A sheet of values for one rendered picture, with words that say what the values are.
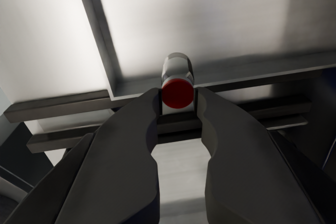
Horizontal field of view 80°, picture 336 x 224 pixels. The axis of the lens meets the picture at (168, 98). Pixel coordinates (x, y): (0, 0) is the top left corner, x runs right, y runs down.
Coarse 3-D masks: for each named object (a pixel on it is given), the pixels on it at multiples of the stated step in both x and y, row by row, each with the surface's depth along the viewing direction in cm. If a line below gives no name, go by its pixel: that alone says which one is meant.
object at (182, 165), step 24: (264, 120) 29; (288, 120) 28; (168, 144) 28; (192, 144) 33; (168, 168) 36; (192, 168) 36; (168, 192) 39; (192, 192) 40; (168, 216) 44; (192, 216) 44
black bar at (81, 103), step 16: (256, 80) 25; (272, 80) 25; (288, 80) 25; (64, 96) 26; (80, 96) 26; (96, 96) 25; (16, 112) 25; (32, 112) 25; (48, 112) 25; (64, 112) 25; (80, 112) 26
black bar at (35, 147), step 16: (304, 96) 29; (192, 112) 29; (256, 112) 28; (272, 112) 28; (288, 112) 28; (80, 128) 29; (96, 128) 29; (160, 128) 28; (176, 128) 28; (192, 128) 29; (32, 144) 28; (48, 144) 28; (64, 144) 28
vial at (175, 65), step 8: (168, 56) 15; (176, 56) 15; (184, 56) 15; (168, 64) 14; (176, 64) 13; (184, 64) 14; (168, 72) 13; (176, 72) 13; (184, 72) 13; (192, 80) 13
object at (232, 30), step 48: (96, 0) 21; (144, 0) 21; (192, 0) 21; (240, 0) 22; (288, 0) 22; (96, 48) 20; (144, 48) 24; (192, 48) 24; (240, 48) 25; (288, 48) 25
